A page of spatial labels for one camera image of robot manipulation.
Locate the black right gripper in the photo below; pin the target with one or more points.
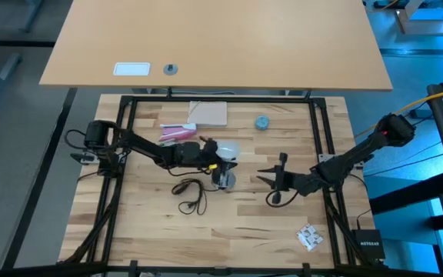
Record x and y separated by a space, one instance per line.
285 177

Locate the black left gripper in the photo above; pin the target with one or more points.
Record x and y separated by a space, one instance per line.
206 152

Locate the chrome lamp base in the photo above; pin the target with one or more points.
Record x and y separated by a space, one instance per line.
224 179

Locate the white light bulb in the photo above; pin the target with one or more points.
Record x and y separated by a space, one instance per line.
228 150

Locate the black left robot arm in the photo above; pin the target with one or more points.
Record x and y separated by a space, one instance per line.
144 146

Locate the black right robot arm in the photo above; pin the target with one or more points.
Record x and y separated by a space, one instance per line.
344 163

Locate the small blue round cap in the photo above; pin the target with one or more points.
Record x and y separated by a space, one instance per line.
262 122

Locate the pink and white case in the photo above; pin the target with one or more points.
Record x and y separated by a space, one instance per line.
177 132

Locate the white patterned card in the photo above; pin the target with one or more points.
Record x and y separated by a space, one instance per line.
309 237

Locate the light wood desk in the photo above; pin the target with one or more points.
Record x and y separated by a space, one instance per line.
221 42

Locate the white rectangular desk plate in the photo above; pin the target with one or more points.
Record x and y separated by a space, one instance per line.
132 69

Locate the black side table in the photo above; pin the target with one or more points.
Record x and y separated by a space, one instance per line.
442 115

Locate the black floor beam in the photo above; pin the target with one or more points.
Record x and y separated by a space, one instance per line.
33 192

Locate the black metal table frame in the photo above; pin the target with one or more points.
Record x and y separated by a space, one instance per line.
221 99

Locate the black Netgear network switch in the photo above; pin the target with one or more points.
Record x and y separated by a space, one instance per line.
368 244

